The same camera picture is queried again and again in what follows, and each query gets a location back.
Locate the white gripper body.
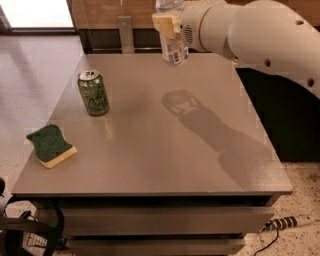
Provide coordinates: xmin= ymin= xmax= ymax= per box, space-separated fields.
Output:
xmin=180 ymin=0 xmax=241 ymax=57

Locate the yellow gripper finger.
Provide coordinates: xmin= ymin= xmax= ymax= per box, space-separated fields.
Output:
xmin=152 ymin=11 xmax=180 ymax=39

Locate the clear plastic water bottle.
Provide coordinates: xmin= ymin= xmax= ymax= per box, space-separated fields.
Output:
xmin=156 ymin=0 xmax=188 ymax=66

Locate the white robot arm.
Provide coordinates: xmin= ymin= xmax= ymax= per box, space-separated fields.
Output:
xmin=152 ymin=0 xmax=320 ymax=98

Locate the green and yellow sponge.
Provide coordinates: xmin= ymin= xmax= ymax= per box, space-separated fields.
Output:
xmin=26 ymin=124 xmax=77 ymax=169

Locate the green soda can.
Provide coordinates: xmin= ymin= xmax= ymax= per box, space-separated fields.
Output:
xmin=78 ymin=69 xmax=110 ymax=116

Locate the grey table with drawers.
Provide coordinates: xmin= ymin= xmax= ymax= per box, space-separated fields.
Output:
xmin=13 ymin=54 xmax=292 ymax=256

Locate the white power strip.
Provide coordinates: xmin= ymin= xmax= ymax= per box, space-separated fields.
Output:
xmin=261 ymin=215 xmax=316 ymax=232

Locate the left metal wall bracket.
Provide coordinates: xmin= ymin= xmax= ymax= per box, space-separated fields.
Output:
xmin=117 ymin=16 xmax=135 ymax=54

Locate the black power cable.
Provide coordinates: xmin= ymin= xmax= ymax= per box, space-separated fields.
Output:
xmin=253 ymin=223 xmax=280 ymax=256

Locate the black chair frame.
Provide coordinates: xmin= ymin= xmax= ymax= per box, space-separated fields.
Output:
xmin=0 ymin=197 xmax=64 ymax=256

